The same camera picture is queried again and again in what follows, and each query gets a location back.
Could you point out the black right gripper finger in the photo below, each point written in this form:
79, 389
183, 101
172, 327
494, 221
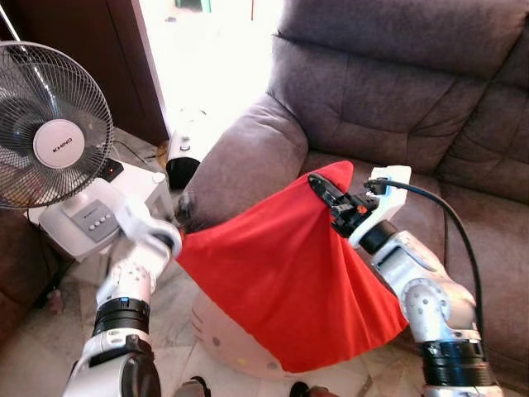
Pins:
325, 188

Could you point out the red pillow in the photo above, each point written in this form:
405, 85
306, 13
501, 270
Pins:
281, 273

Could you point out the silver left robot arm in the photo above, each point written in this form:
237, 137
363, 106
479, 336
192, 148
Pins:
124, 285

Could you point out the grey-brown fabric sofa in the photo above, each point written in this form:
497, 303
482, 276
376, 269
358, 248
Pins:
397, 99

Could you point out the black box with red light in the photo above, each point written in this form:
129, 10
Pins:
111, 171

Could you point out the white round pouf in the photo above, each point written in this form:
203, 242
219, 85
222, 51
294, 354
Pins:
223, 339

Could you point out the white fan with black grille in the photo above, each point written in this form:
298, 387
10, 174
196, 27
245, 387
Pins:
58, 145

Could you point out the small pink object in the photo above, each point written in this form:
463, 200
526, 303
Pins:
56, 302

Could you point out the dark brown armchair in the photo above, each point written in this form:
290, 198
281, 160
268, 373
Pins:
21, 265

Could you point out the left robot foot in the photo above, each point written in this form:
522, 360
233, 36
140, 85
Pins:
195, 388

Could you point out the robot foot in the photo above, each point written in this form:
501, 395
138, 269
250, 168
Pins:
195, 388
307, 389

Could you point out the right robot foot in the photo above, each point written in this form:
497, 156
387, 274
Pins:
307, 389

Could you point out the dark brown wooden door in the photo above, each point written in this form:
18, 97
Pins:
83, 33

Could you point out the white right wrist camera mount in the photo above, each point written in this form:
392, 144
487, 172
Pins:
380, 211

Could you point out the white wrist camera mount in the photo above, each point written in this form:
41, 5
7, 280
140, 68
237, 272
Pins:
380, 211
142, 225

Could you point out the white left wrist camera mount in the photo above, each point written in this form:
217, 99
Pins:
142, 225

